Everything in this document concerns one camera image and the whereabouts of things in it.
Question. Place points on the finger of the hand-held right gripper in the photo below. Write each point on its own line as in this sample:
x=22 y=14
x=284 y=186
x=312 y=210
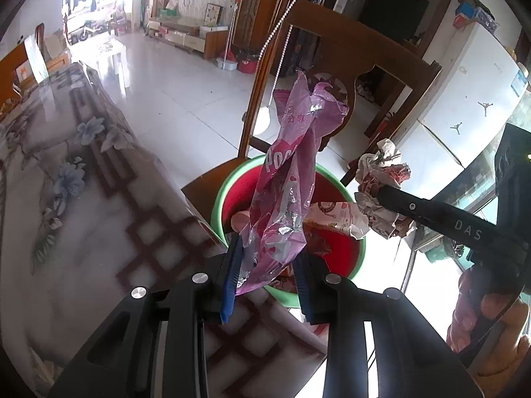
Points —
x=398 y=205

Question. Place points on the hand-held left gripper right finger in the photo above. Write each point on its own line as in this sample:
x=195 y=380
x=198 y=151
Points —
x=300 y=282

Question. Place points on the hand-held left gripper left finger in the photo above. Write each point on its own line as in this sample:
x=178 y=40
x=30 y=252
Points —
x=230 y=273

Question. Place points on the red basin green rim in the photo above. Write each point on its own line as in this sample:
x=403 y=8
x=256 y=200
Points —
x=332 y=190

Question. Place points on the pink plastic bag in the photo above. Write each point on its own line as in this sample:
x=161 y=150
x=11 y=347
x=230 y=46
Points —
x=282 y=182

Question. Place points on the person's right hand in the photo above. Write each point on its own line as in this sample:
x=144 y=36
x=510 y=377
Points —
x=510 y=331

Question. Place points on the peach coloured round item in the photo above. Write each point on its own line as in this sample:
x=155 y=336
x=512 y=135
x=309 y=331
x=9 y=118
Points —
x=240 y=220

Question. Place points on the white wrapper brown logo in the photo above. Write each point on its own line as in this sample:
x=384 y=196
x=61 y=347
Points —
x=336 y=215

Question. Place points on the white refrigerator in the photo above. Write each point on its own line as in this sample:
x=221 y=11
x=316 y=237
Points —
x=468 y=91

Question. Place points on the wooden carved dining chair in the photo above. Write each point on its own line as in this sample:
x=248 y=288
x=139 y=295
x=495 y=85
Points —
x=332 y=25

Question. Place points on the blue box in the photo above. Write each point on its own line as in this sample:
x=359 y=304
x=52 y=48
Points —
x=475 y=16

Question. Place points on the red bucket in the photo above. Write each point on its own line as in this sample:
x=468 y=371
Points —
x=247 y=66

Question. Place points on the metal dustpan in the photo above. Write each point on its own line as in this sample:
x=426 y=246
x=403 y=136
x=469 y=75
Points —
x=227 y=64

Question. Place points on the wooden television cabinet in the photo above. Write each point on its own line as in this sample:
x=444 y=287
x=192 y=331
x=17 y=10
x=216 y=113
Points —
x=186 y=39

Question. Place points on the mop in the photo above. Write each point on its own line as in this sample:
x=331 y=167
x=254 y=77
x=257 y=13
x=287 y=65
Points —
x=231 y=29

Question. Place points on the white coffee table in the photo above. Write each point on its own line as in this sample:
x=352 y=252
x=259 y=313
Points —
x=112 y=47

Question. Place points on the geometric patterned framed picture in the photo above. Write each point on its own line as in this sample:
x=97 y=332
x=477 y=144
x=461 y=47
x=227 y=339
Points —
x=214 y=14

